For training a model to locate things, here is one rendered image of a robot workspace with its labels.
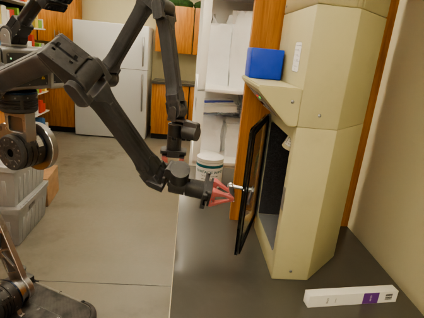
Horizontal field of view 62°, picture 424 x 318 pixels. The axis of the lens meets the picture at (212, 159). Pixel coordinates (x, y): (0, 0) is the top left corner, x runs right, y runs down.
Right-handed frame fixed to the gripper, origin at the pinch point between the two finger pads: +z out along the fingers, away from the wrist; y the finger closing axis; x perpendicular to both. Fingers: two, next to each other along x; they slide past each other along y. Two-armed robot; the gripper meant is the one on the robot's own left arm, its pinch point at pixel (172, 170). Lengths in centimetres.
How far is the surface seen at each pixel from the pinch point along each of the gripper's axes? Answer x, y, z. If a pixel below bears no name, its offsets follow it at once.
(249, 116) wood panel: -8.9, 26.9, -26.6
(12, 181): 107, -117, 57
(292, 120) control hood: -46, 32, -33
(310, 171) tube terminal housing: -46, 39, -20
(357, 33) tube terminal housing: -46, 44, -56
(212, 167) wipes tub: 20.5, 17.9, 4.5
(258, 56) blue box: -25, 24, -48
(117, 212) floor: 175, -55, 111
